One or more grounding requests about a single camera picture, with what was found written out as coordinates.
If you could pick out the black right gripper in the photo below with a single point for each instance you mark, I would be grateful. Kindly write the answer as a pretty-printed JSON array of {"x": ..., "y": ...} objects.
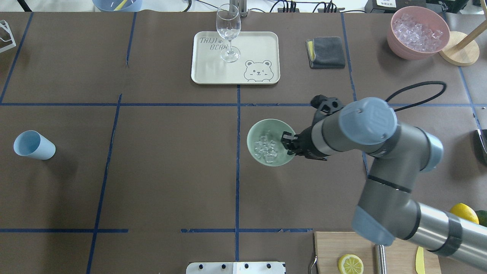
[{"x": 305, "y": 143}]

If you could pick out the green ceramic bowl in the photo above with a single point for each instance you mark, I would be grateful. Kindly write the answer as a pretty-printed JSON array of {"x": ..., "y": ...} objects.
[{"x": 264, "y": 142}]

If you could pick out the light blue plastic cup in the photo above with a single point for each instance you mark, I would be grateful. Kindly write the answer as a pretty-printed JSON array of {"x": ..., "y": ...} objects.
[{"x": 32, "y": 144}]

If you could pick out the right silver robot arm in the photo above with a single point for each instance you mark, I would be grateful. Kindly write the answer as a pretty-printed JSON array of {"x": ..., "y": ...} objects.
[{"x": 386, "y": 210}]

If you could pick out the pink bowl with ice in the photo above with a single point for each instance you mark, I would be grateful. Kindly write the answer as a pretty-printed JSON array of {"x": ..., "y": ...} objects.
[{"x": 416, "y": 33}]

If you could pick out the grey folded cloth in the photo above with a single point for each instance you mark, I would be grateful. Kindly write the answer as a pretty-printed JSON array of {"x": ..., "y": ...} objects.
[{"x": 325, "y": 53}]

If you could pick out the wooden cutting board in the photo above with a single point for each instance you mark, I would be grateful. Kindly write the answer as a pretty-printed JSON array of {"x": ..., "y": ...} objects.
[{"x": 331, "y": 246}]

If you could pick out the lemon half slice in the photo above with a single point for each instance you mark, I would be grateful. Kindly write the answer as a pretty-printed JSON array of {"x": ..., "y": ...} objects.
[{"x": 350, "y": 264}]

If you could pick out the clear wine glass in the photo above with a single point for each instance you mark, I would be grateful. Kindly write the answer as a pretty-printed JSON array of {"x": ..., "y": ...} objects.
[{"x": 228, "y": 26}]

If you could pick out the yellow plastic knife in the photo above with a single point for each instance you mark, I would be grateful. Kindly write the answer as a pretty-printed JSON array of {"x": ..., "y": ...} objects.
[{"x": 419, "y": 260}]

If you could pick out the yellow lemon upper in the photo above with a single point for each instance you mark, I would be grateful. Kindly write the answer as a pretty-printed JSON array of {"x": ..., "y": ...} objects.
[{"x": 465, "y": 212}]

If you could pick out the wooden paper towel stand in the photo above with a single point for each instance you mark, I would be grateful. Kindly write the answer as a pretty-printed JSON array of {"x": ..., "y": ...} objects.
[{"x": 462, "y": 49}]

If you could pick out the green lime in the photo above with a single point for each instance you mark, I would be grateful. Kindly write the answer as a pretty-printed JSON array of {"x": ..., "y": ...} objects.
[{"x": 482, "y": 217}]

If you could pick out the steel knife handle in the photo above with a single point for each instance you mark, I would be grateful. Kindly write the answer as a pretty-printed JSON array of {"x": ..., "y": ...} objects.
[{"x": 380, "y": 259}]

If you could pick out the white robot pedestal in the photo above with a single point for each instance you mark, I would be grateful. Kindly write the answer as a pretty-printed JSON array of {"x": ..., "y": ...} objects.
[{"x": 244, "y": 267}]

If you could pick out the white wire rack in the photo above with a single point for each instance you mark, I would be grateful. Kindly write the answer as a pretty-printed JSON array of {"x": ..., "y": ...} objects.
[{"x": 7, "y": 41}]

